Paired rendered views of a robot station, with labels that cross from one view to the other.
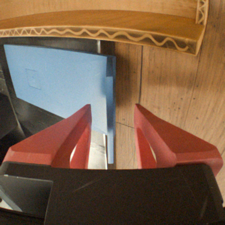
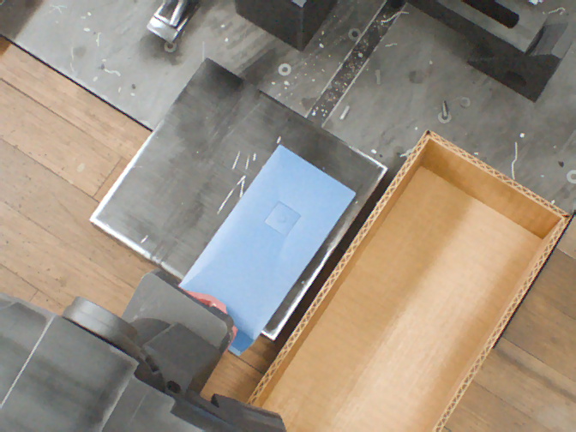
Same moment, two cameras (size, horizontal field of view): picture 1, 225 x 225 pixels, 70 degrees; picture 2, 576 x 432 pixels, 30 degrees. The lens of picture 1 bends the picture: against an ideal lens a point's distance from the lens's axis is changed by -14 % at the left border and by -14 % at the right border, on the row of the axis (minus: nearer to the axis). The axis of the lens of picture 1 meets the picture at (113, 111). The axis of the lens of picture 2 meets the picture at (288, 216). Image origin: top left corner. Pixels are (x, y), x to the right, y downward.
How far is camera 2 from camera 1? 0.69 m
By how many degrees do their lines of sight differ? 32
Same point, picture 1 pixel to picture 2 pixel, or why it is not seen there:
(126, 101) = not seen: hidden behind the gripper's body
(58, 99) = (241, 243)
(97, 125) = (194, 281)
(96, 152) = (152, 243)
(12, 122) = (247, 15)
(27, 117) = (242, 126)
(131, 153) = (129, 279)
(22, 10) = (375, 246)
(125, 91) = not seen: hidden behind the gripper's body
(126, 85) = not seen: hidden behind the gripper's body
